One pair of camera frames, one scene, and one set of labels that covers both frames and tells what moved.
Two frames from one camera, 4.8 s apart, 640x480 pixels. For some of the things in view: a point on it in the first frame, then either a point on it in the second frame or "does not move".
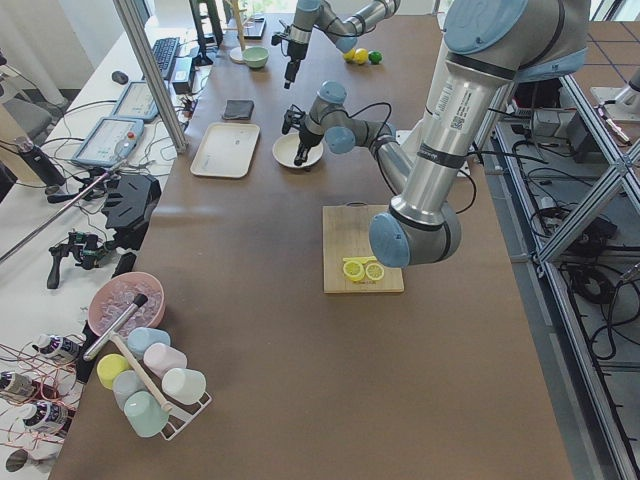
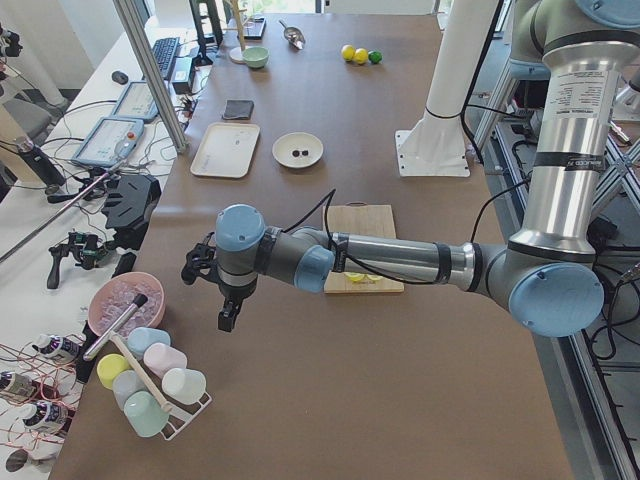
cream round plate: x=285 y=150 does not move
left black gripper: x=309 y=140 to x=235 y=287
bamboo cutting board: x=349 y=263 does not move
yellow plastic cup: x=110 y=367 does not move
